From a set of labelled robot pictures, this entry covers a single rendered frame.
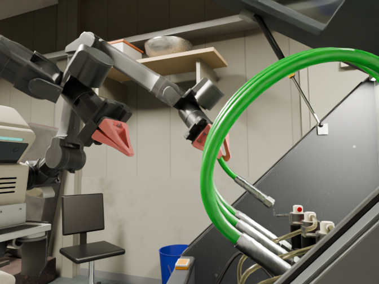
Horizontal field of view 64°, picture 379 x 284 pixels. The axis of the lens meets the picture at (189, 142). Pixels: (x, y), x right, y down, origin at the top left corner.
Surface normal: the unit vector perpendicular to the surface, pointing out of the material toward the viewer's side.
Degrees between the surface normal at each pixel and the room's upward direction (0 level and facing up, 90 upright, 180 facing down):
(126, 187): 90
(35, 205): 90
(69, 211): 82
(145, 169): 90
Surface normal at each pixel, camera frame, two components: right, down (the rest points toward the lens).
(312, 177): -0.13, -0.08
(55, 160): -0.45, -0.16
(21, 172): 0.92, 0.10
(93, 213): 0.63, -0.21
